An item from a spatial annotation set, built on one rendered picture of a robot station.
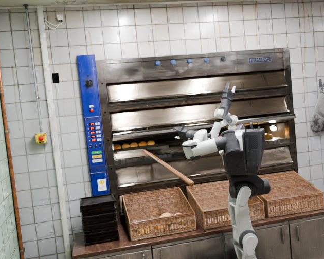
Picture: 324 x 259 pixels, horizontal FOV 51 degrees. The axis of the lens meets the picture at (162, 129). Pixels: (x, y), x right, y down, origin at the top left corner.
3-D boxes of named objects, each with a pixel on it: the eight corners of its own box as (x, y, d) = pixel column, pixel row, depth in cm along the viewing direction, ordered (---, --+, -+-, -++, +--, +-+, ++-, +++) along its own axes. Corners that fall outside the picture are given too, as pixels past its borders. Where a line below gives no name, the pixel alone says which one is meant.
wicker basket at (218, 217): (187, 214, 331) (184, 185, 329) (241, 205, 342) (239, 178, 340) (203, 230, 283) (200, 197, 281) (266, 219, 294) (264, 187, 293)
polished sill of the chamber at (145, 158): (113, 164, 322) (113, 160, 321) (286, 142, 359) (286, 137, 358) (114, 164, 316) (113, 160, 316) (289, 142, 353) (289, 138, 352)
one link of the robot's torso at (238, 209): (249, 240, 261) (244, 180, 258) (260, 249, 244) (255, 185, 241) (230, 244, 258) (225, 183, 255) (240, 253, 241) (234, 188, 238)
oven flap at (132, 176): (117, 188, 317) (115, 167, 322) (291, 163, 353) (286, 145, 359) (117, 187, 313) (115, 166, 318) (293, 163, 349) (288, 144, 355)
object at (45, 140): (36, 144, 301) (35, 132, 300) (49, 142, 303) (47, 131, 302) (35, 144, 294) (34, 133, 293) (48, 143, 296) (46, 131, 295)
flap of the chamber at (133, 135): (113, 138, 300) (112, 141, 319) (296, 117, 337) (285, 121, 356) (112, 135, 300) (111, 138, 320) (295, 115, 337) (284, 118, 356)
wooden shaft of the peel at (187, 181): (194, 186, 189) (194, 181, 189) (189, 187, 189) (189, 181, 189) (146, 151, 357) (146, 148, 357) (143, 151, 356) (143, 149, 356)
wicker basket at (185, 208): (124, 223, 321) (121, 194, 319) (182, 214, 332) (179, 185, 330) (130, 242, 273) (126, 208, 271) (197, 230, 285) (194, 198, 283)
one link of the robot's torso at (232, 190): (263, 191, 259) (261, 168, 258) (272, 196, 247) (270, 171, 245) (228, 197, 254) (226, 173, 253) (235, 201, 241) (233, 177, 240)
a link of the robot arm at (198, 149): (186, 164, 230) (219, 155, 225) (180, 147, 227) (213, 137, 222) (188, 159, 241) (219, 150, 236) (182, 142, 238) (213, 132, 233)
